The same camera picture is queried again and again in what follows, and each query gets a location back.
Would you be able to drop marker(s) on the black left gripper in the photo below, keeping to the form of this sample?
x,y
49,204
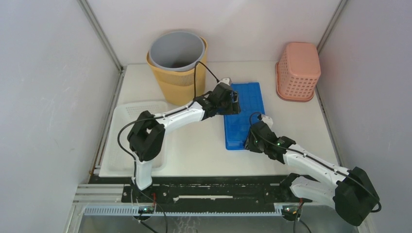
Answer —
x,y
233,108

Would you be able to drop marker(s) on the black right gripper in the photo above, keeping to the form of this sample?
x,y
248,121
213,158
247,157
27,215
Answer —
x,y
249,145

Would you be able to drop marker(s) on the blue compartment tray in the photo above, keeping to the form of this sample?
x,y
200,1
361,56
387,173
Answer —
x,y
236,127

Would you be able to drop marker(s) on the yellow ribbed waste bin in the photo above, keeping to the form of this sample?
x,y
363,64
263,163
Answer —
x,y
180,88

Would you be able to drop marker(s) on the grey bin liner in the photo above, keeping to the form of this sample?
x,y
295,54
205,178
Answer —
x,y
177,51

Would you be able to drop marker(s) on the pink perforated plastic basket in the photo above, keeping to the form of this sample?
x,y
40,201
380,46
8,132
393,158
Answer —
x,y
298,72

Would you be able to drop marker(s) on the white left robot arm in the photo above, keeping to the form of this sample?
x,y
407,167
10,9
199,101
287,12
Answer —
x,y
149,130

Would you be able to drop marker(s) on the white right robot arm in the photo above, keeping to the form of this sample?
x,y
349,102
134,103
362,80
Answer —
x,y
349,192

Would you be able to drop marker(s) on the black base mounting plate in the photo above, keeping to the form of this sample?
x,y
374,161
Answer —
x,y
238,194

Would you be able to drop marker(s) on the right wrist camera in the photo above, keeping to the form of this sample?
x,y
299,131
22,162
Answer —
x,y
266,119

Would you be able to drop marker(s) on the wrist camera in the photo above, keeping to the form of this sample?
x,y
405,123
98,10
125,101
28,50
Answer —
x,y
226,81
266,119

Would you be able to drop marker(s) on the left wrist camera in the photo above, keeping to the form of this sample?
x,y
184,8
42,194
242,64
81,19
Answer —
x,y
226,81

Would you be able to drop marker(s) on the aluminium frame rail left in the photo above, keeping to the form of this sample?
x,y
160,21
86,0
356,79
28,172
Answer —
x,y
108,83

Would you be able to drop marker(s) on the aluminium frame rail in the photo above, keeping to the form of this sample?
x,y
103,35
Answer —
x,y
108,83
320,47

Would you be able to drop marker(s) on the aluminium frame rail right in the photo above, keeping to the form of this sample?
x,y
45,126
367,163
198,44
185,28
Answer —
x,y
320,47

